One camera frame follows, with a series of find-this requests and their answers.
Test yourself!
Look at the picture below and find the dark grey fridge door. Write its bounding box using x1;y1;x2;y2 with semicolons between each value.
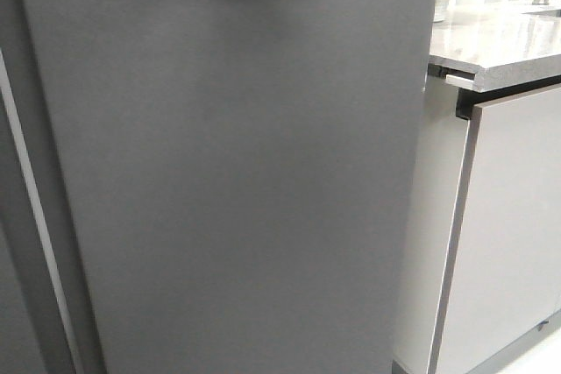
1;0;434;373

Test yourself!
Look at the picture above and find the light grey cabinet door left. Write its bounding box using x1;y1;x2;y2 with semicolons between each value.
430;86;560;373

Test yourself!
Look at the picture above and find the grey cabinet side panel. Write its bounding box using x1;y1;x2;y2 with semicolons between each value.
393;76;468;373

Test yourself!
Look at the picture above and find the white plant pot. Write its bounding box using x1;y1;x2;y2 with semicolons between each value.
433;0;452;23

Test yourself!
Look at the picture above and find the grey kitchen countertop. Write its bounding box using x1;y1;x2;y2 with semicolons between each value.
429;3;560;93

